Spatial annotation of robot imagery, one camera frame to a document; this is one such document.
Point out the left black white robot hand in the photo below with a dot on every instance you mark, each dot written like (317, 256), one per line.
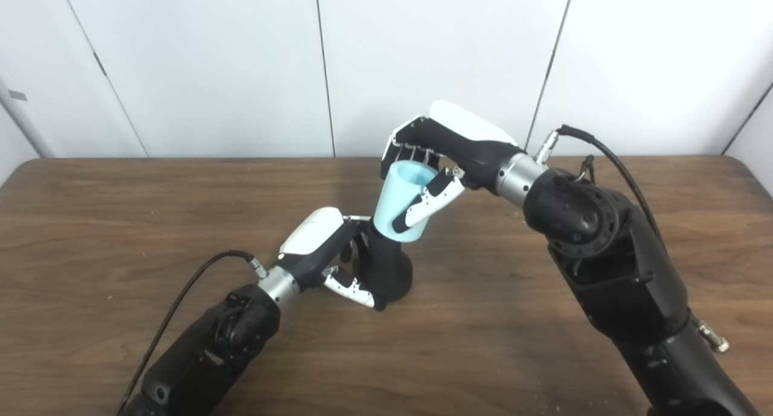
(317, 235)

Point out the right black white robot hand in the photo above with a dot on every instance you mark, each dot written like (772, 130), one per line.
(465, 144)

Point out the black flared nozzle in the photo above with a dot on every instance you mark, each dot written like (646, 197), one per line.
(389, 271)

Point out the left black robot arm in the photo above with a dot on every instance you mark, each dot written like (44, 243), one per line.
(199, 355)

